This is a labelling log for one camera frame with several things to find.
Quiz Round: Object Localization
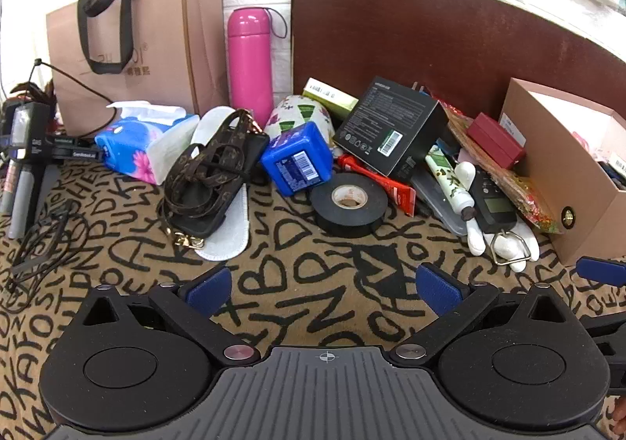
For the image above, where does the clear plastic case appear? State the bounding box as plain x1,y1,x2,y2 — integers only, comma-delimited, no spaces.
410,170,471,236

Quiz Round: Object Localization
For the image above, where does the black grey tripod device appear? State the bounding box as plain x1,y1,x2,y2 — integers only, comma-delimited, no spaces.
0,99,106,239

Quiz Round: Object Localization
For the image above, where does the brown monogram strap phone case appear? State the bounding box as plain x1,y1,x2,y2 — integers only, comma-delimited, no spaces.
157,109,271,251

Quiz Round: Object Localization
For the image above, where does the black product box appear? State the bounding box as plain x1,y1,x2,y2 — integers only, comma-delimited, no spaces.
333,75,450,179

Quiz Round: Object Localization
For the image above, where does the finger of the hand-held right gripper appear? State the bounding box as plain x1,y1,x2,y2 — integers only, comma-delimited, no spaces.
583,312,626,339
576,256,626,290

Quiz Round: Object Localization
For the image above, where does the pink thermos bottle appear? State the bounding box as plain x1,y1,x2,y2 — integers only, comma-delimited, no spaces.
227,7,288,128

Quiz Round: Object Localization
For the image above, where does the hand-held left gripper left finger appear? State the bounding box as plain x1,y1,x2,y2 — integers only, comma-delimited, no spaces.
83,267,261,366

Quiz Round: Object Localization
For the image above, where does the black tape roll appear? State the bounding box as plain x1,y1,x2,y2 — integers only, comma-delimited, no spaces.
309,172,389,239

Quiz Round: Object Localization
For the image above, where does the green white tube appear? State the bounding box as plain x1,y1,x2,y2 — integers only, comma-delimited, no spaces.
424,144,477,221

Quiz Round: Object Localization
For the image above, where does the dark brown wooden board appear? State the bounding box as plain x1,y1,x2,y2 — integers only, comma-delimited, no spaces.
290,0,626,128

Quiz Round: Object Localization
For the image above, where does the white floral fabric pouch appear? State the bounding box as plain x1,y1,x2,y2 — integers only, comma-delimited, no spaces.
264,94,335,148

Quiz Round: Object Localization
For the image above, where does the black coiled cable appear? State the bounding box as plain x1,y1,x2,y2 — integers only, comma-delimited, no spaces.
0,199,90,314

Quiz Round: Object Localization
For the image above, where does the tan paper shopping bag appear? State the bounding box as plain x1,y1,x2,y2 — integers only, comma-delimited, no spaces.
46,0,230,138

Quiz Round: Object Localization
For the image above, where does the black luggage scale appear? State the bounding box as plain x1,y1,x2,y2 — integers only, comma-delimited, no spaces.
468,168,535,265

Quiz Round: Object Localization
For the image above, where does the yellow green small box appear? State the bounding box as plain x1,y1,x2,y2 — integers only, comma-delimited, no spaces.
301,76,360,114

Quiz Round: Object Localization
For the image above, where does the letter print blanket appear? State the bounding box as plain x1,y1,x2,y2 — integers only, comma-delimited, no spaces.
0,157,626,440

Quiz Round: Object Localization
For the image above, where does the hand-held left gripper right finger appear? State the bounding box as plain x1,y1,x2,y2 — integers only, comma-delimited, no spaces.
390,262,569,367

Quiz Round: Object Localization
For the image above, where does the small red box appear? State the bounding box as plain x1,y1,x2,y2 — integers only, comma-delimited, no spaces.
466,112,527,169

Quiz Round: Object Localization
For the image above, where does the thin black cable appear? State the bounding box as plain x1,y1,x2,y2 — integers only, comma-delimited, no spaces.
27,57,129,139

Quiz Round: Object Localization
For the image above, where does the tan cardboard box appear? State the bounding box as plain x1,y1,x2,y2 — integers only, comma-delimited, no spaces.
498,76,626,267

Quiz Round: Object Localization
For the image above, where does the red tube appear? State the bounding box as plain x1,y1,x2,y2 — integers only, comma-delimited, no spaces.
336,153,417,218

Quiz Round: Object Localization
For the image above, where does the white insole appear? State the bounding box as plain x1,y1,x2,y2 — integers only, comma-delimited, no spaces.
188,105,251,261

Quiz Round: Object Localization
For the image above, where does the blue barcode box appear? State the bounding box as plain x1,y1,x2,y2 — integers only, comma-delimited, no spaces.
259,121,335,197

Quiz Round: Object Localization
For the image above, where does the blue floral tissue pack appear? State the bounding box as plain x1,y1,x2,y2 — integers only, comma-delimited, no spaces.
94,100,201,185

